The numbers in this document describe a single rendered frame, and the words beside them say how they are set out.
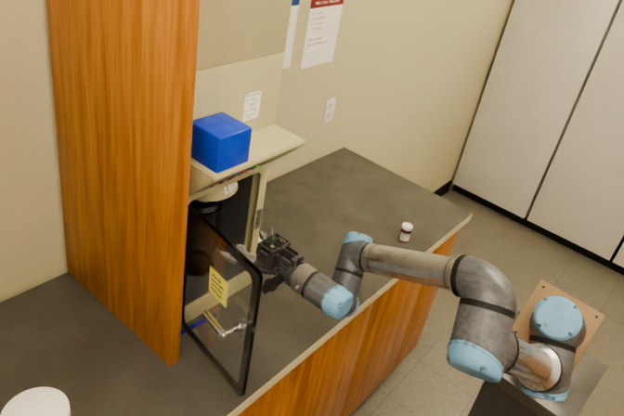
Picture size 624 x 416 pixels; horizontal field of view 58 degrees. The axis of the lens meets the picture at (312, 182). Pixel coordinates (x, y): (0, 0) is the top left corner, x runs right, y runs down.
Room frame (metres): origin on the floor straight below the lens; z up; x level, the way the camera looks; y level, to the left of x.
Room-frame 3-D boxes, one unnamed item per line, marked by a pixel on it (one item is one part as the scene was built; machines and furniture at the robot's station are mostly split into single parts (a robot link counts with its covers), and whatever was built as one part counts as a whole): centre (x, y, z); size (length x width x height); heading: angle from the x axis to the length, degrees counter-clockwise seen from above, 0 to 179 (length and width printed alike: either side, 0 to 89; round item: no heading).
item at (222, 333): (0.93, 0.15, 1.20); 0.10 x 0.05 x 0.03; 47
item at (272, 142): (1.21, 0.17, 1.46); 0.32 x 0.12 x 0.10; 146
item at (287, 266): (1.13, 0.04, 1.25); 0.12 x 0.08 x 0.09; 56
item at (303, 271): (1.08, -0.02, 1.24); 0.08 x 0.05 x 0.08; 146
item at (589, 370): (1.27, -0.79, 0.92); 0.32 x 0.32 x 0.04; 52
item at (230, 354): (1.00, 0.18, 1.19); 0.30 x 0.01 x 0.40; 47
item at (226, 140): (1.13, 0.22, 1.56); 0.10 x 0.10 x 0.09; 56
